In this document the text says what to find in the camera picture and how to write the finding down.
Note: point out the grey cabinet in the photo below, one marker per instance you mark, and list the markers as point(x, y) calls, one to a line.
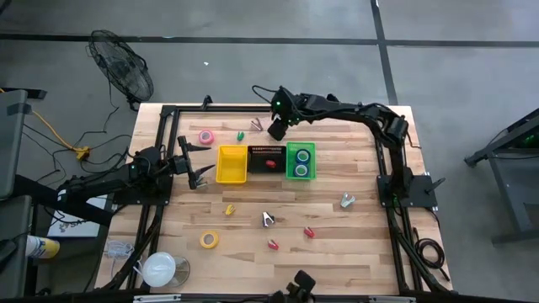
point(10, 147)

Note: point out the black diagonal beam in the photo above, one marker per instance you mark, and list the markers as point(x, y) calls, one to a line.
point(63, 202)

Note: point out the silver bracket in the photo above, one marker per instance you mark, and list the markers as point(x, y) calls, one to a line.
point(156, 298)
point(391, 299)

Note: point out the black floor fan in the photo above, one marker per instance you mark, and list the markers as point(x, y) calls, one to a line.
point(122, 69)

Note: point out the white plastic cup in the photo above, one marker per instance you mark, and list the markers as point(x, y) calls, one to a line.
point(159, 269)

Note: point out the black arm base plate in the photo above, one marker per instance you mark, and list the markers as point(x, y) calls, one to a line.
point(162, 197)
point(419, 198)

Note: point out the pink tape roll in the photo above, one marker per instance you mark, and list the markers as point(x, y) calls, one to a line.
point(201, 136)

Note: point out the green mini stapler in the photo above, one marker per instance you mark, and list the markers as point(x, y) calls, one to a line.
point(240, 136)

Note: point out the red mini stapler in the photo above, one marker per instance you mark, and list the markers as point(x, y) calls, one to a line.
point(273, 244)
point(270, 164)
point(309, 232)

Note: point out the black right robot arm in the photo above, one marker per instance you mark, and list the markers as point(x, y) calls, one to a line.
point(358, 111)

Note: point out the yellow mini stapler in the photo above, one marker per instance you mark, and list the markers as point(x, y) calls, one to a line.
point(230, 209)

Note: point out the white printed sign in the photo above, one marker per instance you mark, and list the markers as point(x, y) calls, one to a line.
point(76, 229)

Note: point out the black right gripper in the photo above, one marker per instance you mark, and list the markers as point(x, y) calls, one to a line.
point(278, 129)

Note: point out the black aluminium table frame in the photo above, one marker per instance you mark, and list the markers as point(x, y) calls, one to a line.
point(227, 110)

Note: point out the yellow tape roll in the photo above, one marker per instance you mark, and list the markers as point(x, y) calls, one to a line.
point(203, 240)

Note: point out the grey metal cart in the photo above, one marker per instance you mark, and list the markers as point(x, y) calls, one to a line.
point(505, 168)

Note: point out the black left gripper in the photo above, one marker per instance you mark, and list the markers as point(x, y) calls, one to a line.
point(181, 164)

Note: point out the green plastic basket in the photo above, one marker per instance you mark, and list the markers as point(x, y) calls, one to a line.
point(290, 168)

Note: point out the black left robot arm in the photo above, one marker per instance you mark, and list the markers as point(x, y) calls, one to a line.
point(105, 179)

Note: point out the maroon staple remover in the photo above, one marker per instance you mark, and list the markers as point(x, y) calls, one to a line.
point(256, 125)

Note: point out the yellow white spray can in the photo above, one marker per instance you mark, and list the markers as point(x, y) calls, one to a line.
point(44, 248)

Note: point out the black plastic basket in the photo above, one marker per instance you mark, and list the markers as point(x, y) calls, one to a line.
point(259, 166)

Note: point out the yellow plastic basket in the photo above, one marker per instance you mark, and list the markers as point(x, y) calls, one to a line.
point(231, 166)

